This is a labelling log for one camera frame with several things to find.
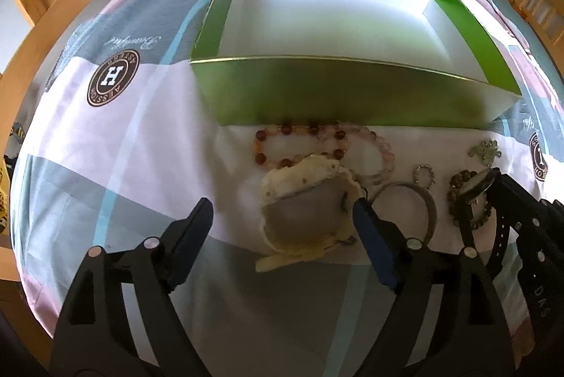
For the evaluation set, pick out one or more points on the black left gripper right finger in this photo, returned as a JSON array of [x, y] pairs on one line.
[[471, 336]]

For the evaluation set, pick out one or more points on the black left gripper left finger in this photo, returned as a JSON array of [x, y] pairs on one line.
[[93, 336]]

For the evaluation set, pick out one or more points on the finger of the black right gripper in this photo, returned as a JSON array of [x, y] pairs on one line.
[[539, 228]]

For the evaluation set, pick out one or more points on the silver metal bangle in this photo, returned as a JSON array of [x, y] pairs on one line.
[[410, 207]]

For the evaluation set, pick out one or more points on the cream white wristwatch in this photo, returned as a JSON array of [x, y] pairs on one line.
[[307, 211]]

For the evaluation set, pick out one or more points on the black wristwatch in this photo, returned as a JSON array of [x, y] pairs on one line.
[[473, 210]]

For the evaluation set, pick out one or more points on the green silver flower brooch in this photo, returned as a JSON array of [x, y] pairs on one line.
[[487, 151]]

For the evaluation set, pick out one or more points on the plaid pastel bed sheet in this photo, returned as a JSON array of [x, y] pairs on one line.
[[123, 142]]

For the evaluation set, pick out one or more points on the wooden bed footboard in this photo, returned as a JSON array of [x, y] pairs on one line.
[[546, 19]]

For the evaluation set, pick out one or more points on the green cardboard box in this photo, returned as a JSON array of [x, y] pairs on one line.
[[426, 63]]

